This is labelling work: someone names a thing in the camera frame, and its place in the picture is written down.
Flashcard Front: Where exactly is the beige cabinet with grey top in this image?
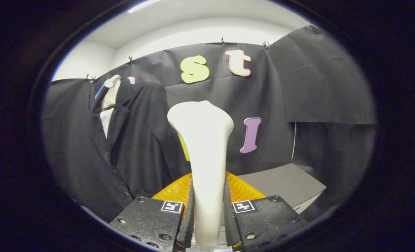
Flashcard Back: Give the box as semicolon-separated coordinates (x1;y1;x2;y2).
237;163;327;214

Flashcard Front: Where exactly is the white garment steamer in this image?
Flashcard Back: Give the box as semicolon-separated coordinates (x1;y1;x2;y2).
167;101;234;248

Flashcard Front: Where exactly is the black backdrop cloth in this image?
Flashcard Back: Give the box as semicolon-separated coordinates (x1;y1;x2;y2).
41;25;376;224

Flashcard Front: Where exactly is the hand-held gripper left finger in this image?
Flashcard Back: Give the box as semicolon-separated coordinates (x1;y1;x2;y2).
109;171;196;252

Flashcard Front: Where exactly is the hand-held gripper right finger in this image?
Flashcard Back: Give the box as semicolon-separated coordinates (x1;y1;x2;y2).
223;171;308;251

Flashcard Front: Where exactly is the black suit jacket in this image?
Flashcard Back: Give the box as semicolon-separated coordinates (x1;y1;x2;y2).
89;79;191;223

